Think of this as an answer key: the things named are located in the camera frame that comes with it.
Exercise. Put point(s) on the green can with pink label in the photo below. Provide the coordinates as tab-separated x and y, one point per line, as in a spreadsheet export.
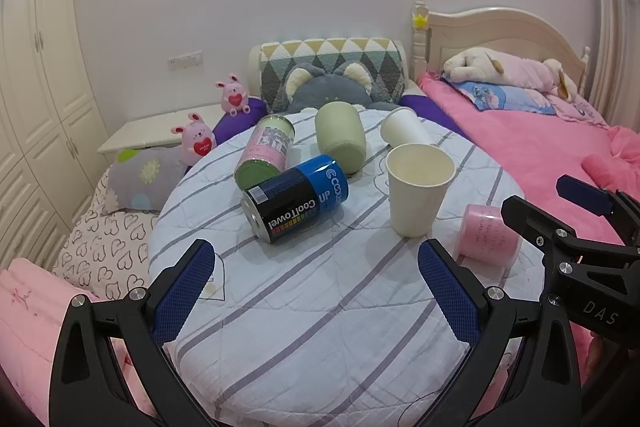
265	154

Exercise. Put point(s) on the heart patterned pillow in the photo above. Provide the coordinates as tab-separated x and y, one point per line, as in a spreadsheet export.
102	247

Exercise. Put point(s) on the blue cartoon pillow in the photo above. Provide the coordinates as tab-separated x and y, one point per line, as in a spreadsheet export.
505	96

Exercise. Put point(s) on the pink cup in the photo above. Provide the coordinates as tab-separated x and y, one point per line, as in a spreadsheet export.
482	234

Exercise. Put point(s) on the yellow star sticker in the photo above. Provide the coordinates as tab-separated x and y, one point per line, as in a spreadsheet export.
420	20

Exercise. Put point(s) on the light pink quilt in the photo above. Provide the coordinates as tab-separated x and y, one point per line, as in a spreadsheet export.
30	322

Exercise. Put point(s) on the pink bunny toy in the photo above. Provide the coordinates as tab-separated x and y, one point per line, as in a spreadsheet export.
197	141
234	96

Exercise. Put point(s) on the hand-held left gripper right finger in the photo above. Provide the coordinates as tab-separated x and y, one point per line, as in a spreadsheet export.
450	297

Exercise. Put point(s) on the cream wardrobe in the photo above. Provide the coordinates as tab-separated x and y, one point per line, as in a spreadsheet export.
35	107

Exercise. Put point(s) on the tall white paper cup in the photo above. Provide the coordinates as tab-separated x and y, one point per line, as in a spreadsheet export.
417	189

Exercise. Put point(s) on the grey cat plush pillow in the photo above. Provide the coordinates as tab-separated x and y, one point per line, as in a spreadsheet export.
327	92

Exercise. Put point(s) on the light green cup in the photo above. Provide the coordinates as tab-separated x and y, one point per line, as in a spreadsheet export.
340	139

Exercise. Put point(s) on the triangle pattern cushion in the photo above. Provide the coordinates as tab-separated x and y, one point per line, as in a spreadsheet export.
380	57

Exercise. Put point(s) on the short white paper cup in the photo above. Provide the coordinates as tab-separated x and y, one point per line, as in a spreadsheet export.
404	128

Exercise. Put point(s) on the grey flower pillow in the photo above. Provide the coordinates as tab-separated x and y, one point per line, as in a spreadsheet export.
145	179

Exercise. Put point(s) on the cream bed headboard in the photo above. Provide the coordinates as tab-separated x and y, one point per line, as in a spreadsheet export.
500	37

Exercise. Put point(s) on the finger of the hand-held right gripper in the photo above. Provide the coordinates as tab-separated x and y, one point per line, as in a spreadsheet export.
532	219
582	194

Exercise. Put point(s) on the white wall socket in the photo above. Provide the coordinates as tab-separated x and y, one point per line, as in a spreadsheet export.
185	60

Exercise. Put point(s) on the pink bed blanket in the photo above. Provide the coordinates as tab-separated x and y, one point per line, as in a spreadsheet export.
540	142

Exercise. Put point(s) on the white nightstand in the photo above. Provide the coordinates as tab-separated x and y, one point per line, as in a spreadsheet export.
150	129

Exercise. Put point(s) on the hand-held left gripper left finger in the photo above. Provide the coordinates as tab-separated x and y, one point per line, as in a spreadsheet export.
182	294

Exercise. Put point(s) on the blue and black can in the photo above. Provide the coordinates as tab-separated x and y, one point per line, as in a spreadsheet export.
295	207

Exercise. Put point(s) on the white and pink plush toy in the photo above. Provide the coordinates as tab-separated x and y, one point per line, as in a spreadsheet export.
505	66

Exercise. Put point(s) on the purple pillow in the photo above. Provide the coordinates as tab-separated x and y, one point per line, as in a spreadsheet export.
237	124

